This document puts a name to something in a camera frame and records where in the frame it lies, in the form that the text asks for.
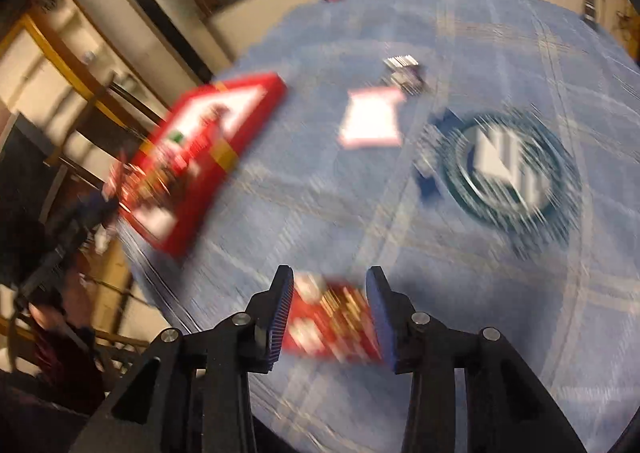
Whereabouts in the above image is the red box white inside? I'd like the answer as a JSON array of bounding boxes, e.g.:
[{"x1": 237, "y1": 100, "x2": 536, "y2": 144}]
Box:
[{"x1": 117, "y1": 72, "x2": 288, "y2": 259}]

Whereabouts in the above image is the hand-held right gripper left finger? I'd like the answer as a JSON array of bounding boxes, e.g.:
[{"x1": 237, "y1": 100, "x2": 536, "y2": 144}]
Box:
[{"x1": 70, "y1": 264, "x2": 296, "y2": 453}]

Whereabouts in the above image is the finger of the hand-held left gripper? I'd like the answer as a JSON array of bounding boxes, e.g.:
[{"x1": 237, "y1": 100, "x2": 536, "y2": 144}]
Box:
[{"x1": 70, "y1": 196, "x2": 121, "y2": 234}]

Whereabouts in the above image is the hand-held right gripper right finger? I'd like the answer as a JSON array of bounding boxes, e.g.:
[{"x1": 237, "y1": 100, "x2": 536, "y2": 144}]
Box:
[{"x1": 365, "y1": 265, "x2": 588, "y2": 453}]

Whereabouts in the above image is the small red snack packet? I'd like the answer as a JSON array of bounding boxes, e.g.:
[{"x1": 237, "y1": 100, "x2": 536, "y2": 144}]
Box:
[{"x1": 282, "y1": 273, "x2": 383, "y2": 364}]

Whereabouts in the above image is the blue plaid tablecloth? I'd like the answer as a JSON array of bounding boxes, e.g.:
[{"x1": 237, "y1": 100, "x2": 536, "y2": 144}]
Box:
[{"x1": 120, "y1": 0, "x2": 640, "y2": 453}]

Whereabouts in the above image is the standing air conditioner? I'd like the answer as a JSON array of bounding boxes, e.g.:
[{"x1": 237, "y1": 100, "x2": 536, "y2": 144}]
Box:
[{"x1": 115, "y1": 0, "x2": 218, "y2": 84}]

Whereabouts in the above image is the white snack packet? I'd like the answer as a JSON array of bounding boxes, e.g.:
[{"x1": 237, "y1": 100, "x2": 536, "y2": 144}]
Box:
[{"x1": 337, "y1": 86, "x2": 407, "y2": 150}]

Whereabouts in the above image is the dark snack packet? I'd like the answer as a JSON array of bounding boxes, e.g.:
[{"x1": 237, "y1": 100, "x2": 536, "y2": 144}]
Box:
[{"x1": 381, "y1": 54, "x2": 432, "y2": 95}]

